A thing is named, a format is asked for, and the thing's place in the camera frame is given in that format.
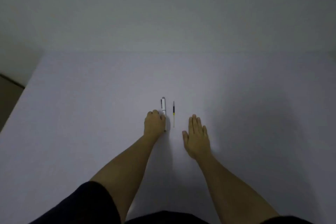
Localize person's left hand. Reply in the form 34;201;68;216
144;110;166;139

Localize person's right hand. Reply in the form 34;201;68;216
182;114;211;160

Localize white pen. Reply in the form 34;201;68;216
161;97;167;132

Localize person's left forearm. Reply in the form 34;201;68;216
90;134;159;223

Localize person's right forearm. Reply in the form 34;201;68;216
195;153;279;224

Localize person's black shirt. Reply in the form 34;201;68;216
28;181;313;224

